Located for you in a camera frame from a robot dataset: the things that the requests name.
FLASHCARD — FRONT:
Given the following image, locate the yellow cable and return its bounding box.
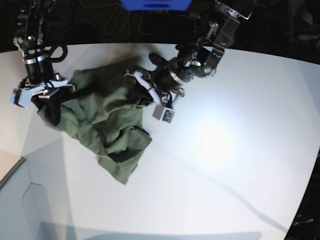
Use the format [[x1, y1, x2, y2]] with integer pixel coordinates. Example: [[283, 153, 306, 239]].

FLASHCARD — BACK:
[[137, 12, 163, 36]]

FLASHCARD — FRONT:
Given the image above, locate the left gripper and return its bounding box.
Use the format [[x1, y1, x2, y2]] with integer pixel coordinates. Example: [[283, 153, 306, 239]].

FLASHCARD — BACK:
[[124, 68, 185, 109]]

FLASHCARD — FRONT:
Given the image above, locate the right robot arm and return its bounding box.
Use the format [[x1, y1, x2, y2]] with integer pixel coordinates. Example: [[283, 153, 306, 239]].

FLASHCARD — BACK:
[[10, 0, 76, 126]]

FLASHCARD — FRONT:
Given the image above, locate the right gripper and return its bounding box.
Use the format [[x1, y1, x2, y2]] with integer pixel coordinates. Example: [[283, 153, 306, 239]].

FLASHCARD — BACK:
[[18, 73, 77, 126]]

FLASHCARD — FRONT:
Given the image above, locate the green t-shirt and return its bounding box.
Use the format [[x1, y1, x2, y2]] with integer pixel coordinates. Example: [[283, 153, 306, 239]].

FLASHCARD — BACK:
[[40, 56, 152, 184]]

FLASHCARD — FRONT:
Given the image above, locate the grey cable loop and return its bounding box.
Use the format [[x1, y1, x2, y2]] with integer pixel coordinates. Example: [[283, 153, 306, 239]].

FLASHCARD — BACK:
[[103, 4, 133, 40]]

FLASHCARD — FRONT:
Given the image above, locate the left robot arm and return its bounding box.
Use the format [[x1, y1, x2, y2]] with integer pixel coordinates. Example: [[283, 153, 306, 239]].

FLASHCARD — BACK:
[[125, 0, 257, 109]]

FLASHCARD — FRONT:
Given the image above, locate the blue box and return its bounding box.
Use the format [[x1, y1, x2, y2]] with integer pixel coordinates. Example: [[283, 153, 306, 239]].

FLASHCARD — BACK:
[[120, 0, 192, 11]]

